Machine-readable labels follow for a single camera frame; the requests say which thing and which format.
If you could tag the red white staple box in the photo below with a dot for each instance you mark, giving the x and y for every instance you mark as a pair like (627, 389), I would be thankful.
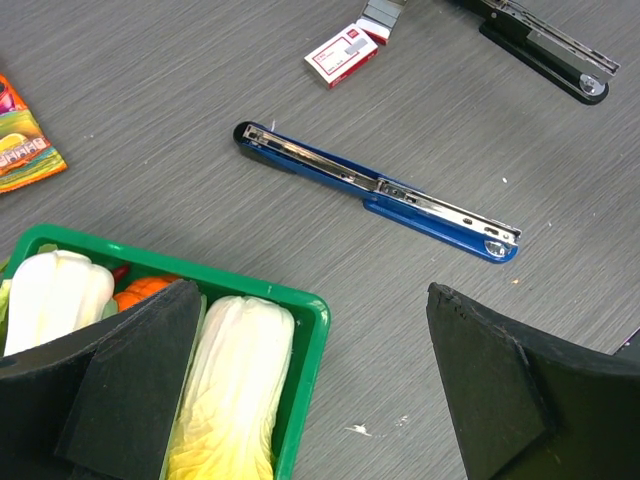
(346, 52)

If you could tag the white radish toy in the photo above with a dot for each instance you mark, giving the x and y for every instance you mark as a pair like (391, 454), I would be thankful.
(51, 295)

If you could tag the napa cabbage toy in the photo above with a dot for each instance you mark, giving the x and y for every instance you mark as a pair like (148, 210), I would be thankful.
(229, 406)

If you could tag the black stapler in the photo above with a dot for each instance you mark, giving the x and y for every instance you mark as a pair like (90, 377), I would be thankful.
(579, 70)

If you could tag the silver staple strips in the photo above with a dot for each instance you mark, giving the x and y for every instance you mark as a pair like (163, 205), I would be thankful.
(383, 12)

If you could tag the green plastic tray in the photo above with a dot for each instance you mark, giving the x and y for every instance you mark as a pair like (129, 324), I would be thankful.
(310, 312)

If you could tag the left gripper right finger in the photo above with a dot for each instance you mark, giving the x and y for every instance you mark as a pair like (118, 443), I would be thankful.
(526, 404)

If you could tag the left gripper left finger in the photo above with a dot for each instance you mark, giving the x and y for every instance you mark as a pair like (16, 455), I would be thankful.
(99, 403)

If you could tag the blue stapler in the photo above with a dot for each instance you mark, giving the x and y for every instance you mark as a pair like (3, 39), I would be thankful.
(485, 238)

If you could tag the red chili toy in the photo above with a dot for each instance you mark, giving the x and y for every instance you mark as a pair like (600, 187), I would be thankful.
(120, 272)

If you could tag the candy snack bag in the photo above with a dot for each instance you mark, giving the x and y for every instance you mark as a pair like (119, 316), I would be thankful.
(27, 155)

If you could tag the orange carrot toy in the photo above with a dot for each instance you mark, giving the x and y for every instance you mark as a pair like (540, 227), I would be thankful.
(140, 289)

